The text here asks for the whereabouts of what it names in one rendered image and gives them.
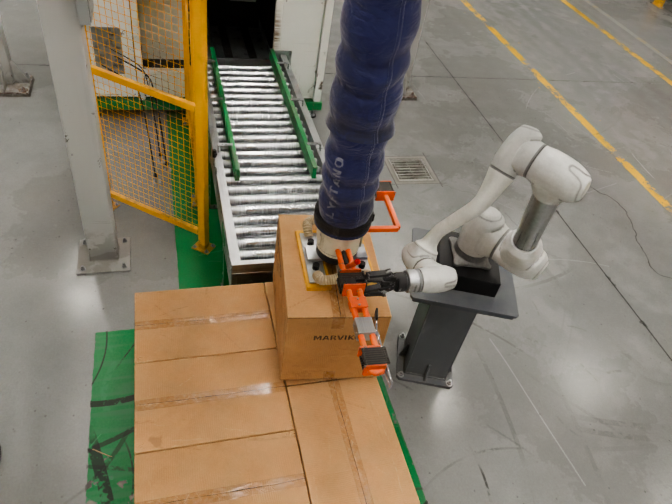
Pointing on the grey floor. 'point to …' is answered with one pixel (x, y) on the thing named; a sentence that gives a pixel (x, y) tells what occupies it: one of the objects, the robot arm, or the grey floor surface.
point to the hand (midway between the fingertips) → (353, 285)
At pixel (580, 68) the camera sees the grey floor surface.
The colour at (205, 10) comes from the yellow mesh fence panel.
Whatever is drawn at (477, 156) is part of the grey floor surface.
